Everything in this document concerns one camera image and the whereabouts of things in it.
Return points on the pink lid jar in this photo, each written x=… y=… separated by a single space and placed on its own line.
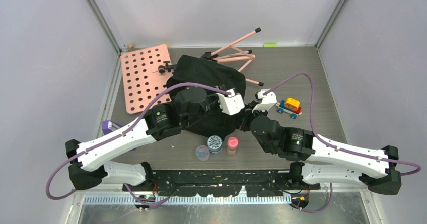
x=232 y=144

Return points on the clear jar of beads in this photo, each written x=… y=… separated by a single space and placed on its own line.
x=202 y=152

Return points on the blue patterned lid jar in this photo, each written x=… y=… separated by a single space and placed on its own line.
x=215 y=144

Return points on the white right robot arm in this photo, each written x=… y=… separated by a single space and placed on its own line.
x=316 y=159

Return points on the purple card holder box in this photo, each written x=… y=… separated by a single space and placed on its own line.
x=109 y=126

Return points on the pink stand with black feet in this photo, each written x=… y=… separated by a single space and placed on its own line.
x=239 y=55

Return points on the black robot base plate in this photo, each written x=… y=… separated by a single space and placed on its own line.
x=221 y=183

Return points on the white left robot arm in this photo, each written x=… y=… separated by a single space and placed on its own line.
x=91 y=162

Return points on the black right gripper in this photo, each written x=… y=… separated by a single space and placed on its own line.
x=260 y=112

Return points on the pink perforated board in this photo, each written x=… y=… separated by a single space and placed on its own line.
x=142 y=79

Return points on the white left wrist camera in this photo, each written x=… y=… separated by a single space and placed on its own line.
x=231 y=104

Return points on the aluminium frame rail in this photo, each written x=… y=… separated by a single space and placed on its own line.
x=97 y=184

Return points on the black backpack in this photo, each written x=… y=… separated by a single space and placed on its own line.
x=210 y=73

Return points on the colourful toy block car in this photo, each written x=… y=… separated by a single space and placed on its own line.
x=290 y=106

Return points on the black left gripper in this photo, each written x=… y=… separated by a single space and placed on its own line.
x=214 y=96

